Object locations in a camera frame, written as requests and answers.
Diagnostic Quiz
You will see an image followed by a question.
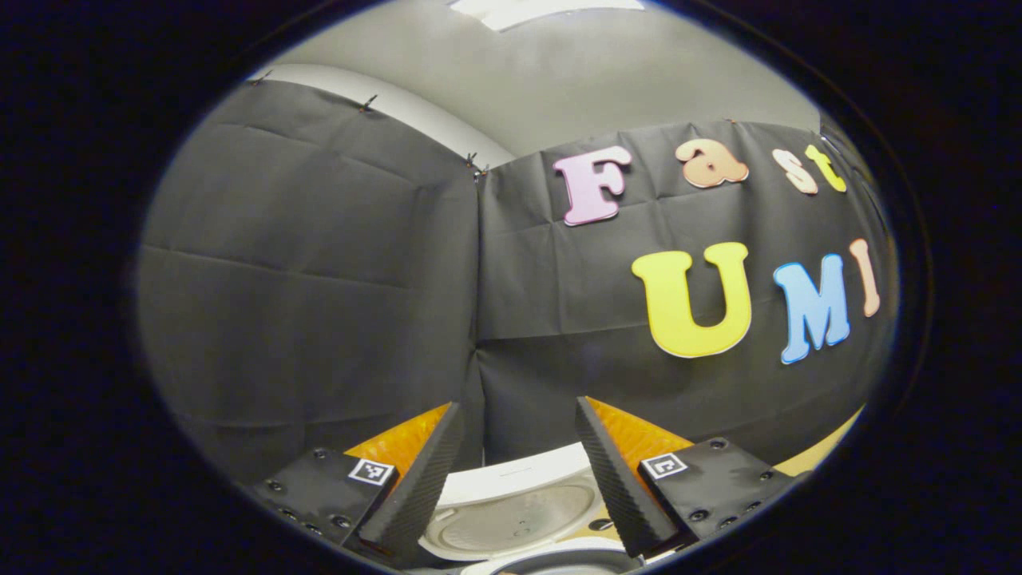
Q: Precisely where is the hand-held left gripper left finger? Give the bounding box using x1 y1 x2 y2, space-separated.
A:
248 402 465 560

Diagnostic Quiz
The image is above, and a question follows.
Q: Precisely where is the white rice cooker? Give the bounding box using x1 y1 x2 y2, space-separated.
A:
419 443 644 575

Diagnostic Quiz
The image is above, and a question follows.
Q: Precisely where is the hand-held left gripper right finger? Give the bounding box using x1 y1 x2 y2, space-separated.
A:
575 395 795 560

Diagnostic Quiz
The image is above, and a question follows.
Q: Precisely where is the large ceiling light panel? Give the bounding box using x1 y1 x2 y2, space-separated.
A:
447 0 646 33

